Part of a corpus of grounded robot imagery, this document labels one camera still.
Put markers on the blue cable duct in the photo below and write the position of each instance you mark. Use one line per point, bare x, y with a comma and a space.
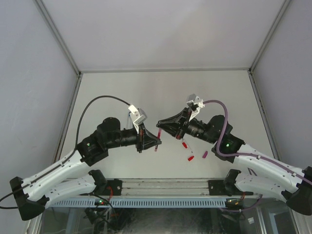
198, 202

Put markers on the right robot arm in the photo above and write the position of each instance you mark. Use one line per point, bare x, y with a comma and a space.
252, 170

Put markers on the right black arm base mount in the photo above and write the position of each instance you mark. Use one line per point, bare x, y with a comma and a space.
217, 188

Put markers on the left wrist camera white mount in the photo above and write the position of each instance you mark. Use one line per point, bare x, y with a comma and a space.
137, 115

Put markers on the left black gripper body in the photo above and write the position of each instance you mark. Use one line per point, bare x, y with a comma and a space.
140, 138

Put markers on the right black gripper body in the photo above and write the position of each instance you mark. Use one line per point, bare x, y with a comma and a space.
183, 124

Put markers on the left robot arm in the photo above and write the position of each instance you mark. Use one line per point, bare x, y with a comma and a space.
72, 175

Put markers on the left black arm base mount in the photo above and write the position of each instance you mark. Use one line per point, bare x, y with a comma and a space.
114, 186

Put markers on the red gel pen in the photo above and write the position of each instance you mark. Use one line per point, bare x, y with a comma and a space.
158, 140

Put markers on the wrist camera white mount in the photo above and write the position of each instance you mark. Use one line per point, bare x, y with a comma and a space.
195, 103
137, 115

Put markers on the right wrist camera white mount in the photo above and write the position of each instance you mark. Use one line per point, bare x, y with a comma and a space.
195, 103

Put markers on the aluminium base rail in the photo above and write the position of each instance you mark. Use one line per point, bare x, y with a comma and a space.
165, 186

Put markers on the blue white marker pen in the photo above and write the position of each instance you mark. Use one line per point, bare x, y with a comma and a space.
128, 125

